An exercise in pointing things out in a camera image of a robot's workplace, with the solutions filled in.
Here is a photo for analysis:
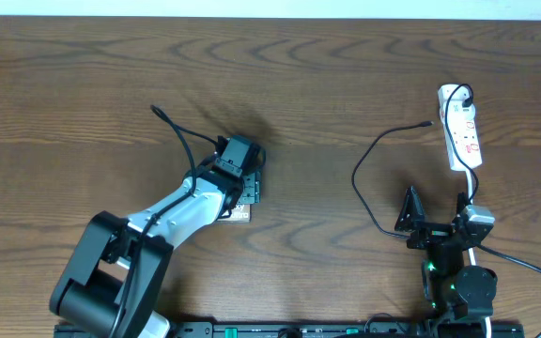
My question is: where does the gold Galaxy smartphone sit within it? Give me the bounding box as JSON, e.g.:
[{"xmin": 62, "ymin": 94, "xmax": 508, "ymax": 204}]
[{"xmin": 217, "ymin": 204, "xmax": 252, "ymax": 223}]

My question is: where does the black USB charging cable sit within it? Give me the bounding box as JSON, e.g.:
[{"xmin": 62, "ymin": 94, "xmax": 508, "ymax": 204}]
[{"xmin": 350, "ymin": 83, "xmax": 480, "ymax": 240}]

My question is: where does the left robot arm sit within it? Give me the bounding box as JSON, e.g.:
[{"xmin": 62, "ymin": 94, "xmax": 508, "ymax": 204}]
[{"xmin": 49, "ymin": 135, "xmax": 266, "ymax": 337}]

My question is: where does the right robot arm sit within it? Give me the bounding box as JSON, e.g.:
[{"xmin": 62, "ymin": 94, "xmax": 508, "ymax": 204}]
[{"xmin": 394, "ymin": 187, "xmax": 498, "ymax": 337}]

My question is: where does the white power strip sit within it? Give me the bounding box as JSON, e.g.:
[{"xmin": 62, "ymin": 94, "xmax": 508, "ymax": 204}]
[{"xmin": 438, "ymin": 84, "xmax": 482, "ymax": 172}]

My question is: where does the white power strip cord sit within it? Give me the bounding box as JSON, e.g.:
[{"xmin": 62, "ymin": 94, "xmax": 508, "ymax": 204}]
[{"xmin": 464, "ymin": 169, "xmax": 493, "ymax": 338}]

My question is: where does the left black camera cable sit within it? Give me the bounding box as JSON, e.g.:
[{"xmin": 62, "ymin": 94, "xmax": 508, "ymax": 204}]
[{"xmin": 108, "ymin": 104, "xmax": 223, "ymax": 338}]

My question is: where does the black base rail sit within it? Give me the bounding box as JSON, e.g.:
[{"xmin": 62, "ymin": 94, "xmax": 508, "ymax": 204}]
[{"xmin": 166, "ymin": 319, "xmax": 526, "ymax": 338}]

